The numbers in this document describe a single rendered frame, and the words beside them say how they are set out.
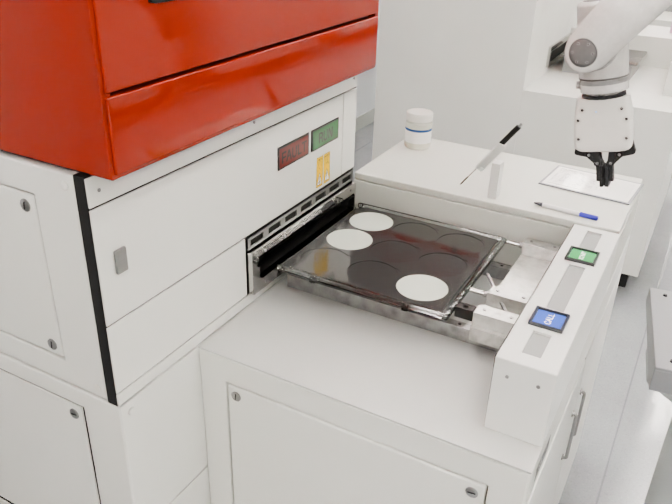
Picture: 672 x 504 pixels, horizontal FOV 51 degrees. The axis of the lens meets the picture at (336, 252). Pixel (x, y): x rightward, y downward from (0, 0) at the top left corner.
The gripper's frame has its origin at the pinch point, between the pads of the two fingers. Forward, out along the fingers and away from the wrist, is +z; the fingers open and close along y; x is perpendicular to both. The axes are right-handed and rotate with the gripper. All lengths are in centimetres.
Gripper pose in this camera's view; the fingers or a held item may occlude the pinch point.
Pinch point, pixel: (605, 174)
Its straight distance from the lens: 142.3
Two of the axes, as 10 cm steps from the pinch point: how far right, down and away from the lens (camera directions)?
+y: 8.6, 0.6, -5.0
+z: 1.6, 9.2, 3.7
